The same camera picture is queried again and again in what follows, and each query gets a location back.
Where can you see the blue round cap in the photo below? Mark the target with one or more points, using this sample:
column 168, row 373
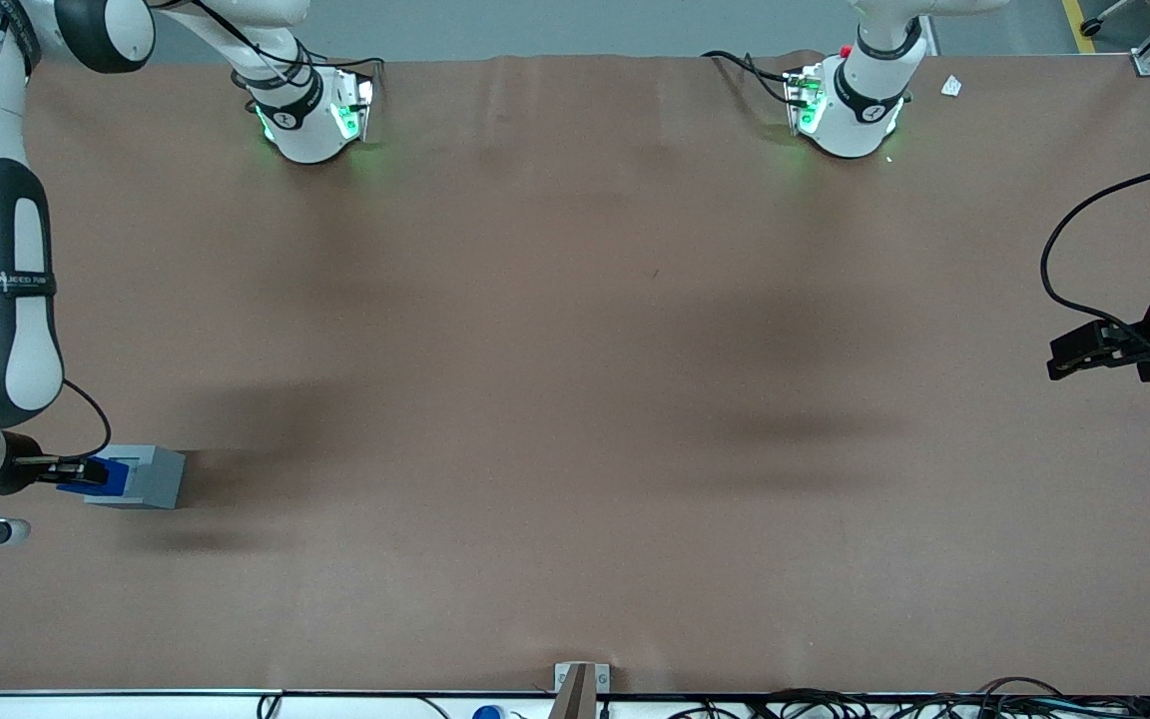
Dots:
column 487, row 712

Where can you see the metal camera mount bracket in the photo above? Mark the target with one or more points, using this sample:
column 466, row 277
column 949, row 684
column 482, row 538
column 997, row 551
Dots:
column 580, row 689

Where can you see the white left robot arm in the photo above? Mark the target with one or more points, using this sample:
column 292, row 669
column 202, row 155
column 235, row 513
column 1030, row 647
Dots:
column 850, row 115

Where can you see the brown table cover sheet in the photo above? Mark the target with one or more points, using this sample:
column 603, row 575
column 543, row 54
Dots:
column 575, row 399

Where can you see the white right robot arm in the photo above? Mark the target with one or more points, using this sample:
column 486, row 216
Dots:
column 11, row 350

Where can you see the blue plastic part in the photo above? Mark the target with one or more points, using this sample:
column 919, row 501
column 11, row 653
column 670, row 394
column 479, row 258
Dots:
column 116, row 479

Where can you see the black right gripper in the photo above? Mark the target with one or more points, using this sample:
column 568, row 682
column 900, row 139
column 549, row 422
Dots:
column 20, row 471

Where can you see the gray square base block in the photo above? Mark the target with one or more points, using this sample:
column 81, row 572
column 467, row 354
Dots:
column 156, row 479

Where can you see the small white paper scrap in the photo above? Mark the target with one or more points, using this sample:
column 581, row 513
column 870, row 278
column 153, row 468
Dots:
column 951, row 86

